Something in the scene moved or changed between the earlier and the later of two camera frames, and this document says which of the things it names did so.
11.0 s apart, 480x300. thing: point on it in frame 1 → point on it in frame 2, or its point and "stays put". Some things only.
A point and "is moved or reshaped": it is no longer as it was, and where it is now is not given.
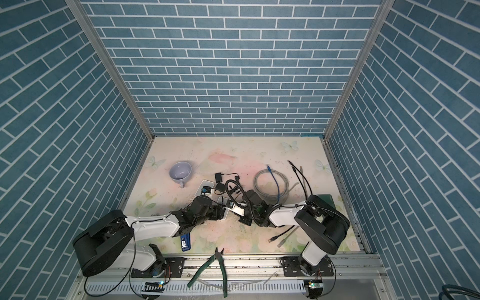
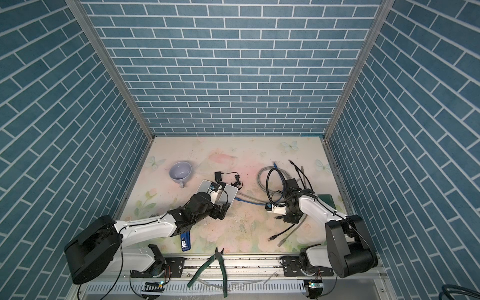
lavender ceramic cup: x=180 y=172 stays put
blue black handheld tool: x=185 y=242 stays put
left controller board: x=154 y=286 stays put
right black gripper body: x=254 y=215 → x=291 y=215
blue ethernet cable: x=279 y=190 is moved or reshaped
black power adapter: x=218 y=177 stays put
